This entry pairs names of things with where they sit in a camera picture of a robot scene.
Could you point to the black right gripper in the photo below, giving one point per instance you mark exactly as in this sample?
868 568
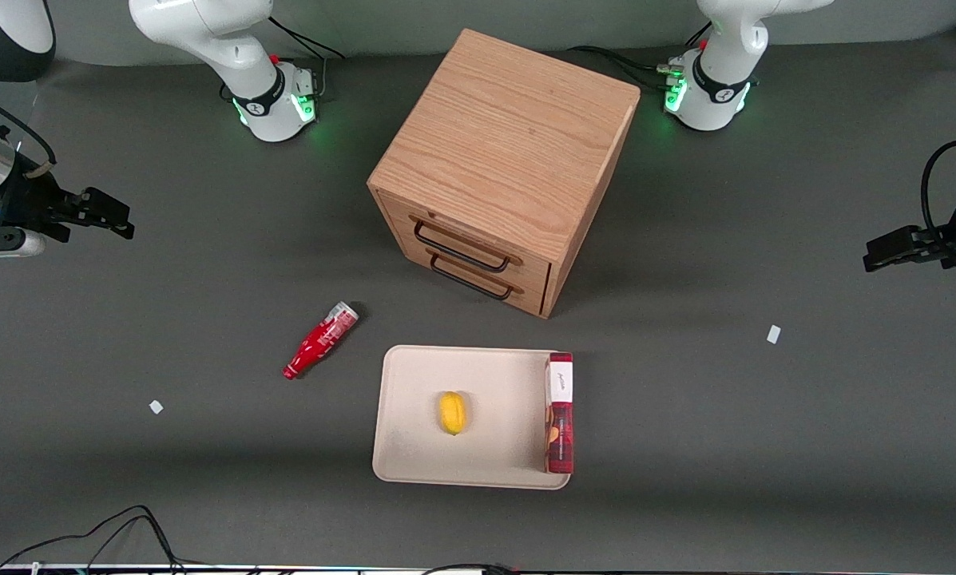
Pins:
24 201

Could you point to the red coke bottle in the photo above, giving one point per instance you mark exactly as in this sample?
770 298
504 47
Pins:
322 339

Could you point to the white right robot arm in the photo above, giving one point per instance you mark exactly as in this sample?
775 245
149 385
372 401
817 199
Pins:
230 48

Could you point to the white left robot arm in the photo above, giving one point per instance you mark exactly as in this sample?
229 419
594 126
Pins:
721 72

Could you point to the beige rectangular tray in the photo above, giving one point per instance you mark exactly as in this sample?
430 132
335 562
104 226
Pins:
414 431

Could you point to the red cookie box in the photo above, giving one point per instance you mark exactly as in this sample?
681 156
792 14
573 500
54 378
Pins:
559 423

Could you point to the yellow lemon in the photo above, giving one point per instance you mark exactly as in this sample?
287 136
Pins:
452 413

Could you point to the wooden two-drawer cabinet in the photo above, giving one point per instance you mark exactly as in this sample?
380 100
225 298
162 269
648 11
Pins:
509 144

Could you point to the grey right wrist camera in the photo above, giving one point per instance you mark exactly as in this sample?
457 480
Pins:
6 243

